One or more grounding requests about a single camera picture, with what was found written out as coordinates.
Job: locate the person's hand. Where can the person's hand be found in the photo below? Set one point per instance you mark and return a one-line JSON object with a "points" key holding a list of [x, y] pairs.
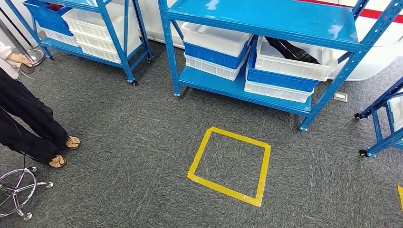
{"points": [[20, 59]]}

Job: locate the round grey device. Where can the round grey device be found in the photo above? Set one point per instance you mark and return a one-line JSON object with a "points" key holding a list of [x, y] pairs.
{"points": [[27, 68]]}

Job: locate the blue metal shelf rack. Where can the blue metal shelf rack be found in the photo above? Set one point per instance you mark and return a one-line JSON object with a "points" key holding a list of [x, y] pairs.
{"points": [[381, 126], [261, 19], [126, 37]]}

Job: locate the stanchion pole round base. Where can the stanchion pole round base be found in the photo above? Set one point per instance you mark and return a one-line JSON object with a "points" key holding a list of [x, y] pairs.
{"points": [[19, 41]]}

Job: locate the white plastic crate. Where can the white plastic crate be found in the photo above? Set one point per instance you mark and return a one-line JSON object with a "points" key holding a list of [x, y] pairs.
{"points": [[289, 67], [397, 113], [217, 37], [274, 93], [91, 22], [100, 53], [94, 42], [61, 37], [214, 70]]}

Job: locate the blue plastic crate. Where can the blue plastic crate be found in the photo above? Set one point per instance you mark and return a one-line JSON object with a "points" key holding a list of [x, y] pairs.
{"points": [[214, 58], [50, 15], [277, 81]]}

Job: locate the person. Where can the person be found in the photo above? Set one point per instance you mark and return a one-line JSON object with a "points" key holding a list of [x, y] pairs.
{"points": [[28, 113]]}

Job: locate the black round stool chrome base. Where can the black round stool chrome base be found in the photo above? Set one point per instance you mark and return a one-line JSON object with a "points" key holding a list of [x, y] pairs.
{"points": [[17, 192]]}

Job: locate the yellow floor tape square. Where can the yellow floor tape square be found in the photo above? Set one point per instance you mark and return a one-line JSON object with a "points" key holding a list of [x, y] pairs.
{"points": [[263, 176]]}

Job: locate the white floor outlet plate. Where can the white floor outlet plate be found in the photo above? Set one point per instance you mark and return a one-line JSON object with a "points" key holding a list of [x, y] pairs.
{"points": [[340, 96]]}

